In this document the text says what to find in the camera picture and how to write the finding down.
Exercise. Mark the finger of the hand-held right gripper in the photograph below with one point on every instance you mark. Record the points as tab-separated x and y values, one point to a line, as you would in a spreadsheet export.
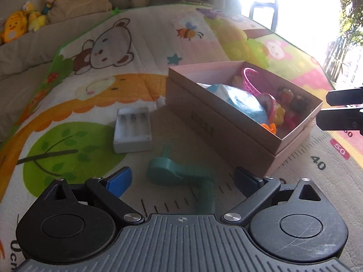
340	119
346	96

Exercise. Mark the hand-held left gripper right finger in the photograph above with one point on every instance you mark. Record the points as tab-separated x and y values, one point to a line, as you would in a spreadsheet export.
247	179

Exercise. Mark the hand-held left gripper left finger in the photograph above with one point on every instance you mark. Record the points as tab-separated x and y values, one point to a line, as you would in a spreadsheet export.
119	179

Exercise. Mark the teal plastic toy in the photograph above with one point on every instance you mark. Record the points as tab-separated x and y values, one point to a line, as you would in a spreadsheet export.
164	171

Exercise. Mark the pink cardboard box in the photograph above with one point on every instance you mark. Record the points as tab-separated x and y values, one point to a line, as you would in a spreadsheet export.
215	124

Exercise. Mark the pink toy net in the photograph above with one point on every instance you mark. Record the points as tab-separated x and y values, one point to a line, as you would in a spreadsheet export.
252	80

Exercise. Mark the brown toy figure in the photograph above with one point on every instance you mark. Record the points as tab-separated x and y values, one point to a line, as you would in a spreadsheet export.
299	105
285	95

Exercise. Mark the white battery charger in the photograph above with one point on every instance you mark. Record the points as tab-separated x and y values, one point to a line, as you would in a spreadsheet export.
132	131

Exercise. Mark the orange plastic toy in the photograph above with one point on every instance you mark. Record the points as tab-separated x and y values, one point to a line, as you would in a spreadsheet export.
269	127

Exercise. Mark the yellow flower toy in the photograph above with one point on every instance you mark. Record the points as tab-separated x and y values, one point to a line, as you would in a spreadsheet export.
277	115

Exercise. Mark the light blue round toy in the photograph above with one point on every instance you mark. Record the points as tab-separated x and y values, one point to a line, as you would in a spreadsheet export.
241	104

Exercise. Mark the small white toy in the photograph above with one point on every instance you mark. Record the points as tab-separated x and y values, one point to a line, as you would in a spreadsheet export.
160	102

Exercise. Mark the printed cartoon play mat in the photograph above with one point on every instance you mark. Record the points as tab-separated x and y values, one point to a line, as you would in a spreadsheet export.
141	48

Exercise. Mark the small yellow plush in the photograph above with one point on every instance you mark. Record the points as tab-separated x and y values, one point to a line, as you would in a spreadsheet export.
36	21

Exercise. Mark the beige pillow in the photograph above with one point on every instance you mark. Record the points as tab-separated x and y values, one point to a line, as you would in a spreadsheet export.
82	2

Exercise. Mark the yellow duck plush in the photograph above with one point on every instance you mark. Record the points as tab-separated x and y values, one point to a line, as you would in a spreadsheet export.
11	29

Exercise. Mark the small doll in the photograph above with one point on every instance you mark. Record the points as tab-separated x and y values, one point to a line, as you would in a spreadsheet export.
49	0

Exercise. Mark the black metal frame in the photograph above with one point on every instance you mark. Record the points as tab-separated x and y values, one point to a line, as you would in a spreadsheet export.
263	11

